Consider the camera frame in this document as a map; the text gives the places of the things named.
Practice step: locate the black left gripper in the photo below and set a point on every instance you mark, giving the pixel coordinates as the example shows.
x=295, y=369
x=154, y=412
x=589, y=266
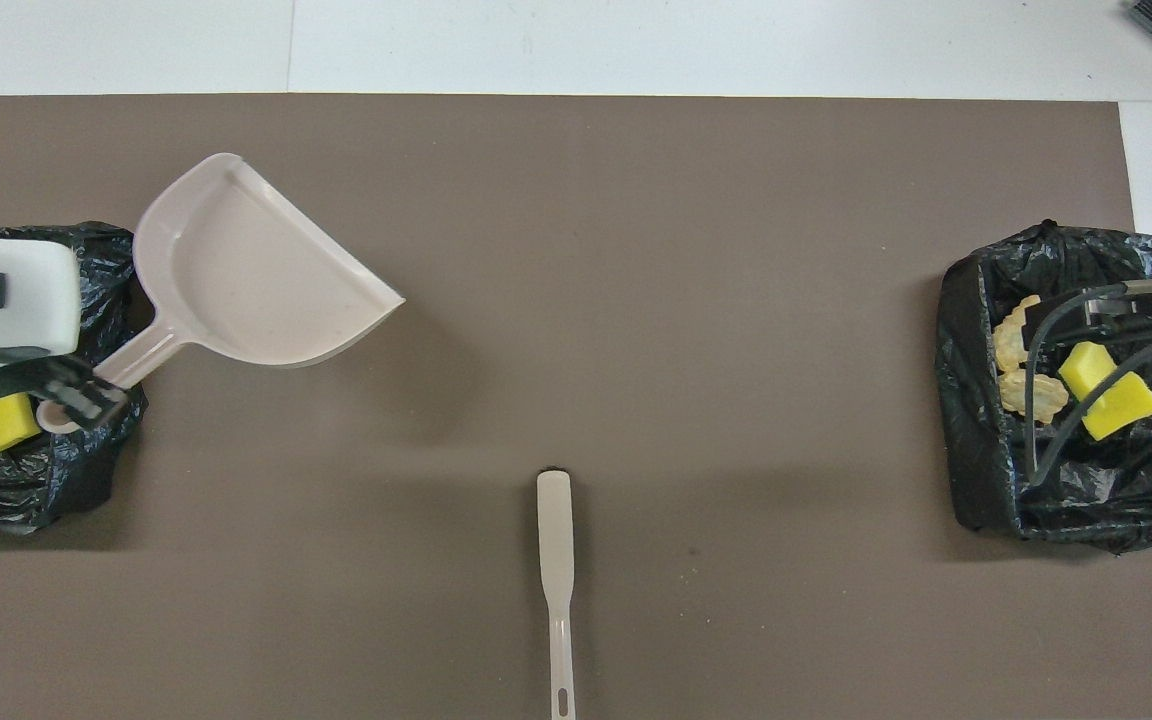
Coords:
x=36, y=375

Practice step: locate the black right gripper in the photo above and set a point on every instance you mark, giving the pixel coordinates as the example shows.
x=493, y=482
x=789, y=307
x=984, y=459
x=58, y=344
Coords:
x=1086, y=320

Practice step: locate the yellow sponge with green back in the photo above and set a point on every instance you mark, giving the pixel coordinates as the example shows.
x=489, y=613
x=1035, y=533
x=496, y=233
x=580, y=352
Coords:
x=1088, y=365

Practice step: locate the orange flaky croissant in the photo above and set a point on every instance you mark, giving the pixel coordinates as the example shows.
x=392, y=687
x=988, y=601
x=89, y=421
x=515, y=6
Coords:
x=1011, y=335

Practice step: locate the small yellow sponge piece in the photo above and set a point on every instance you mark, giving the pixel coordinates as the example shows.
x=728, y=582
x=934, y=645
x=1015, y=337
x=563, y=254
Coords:
x=11, y=425

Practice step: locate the large yellow sponge piece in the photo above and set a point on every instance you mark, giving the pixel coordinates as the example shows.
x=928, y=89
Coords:
x=1126, y=405

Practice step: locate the beige plastic dustpan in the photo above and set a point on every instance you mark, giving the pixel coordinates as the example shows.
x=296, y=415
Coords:
x=256, y=270

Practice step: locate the beige hand brush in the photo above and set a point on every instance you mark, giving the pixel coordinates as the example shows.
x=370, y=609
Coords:
x=556, y=540

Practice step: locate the black bag lined bin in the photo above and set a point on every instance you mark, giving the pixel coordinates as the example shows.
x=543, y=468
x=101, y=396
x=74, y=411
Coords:
x=986, y=450
x=56, y=470

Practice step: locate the brown table mat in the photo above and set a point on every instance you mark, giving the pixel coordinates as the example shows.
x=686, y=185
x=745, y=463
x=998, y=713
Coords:
x=636, y=300

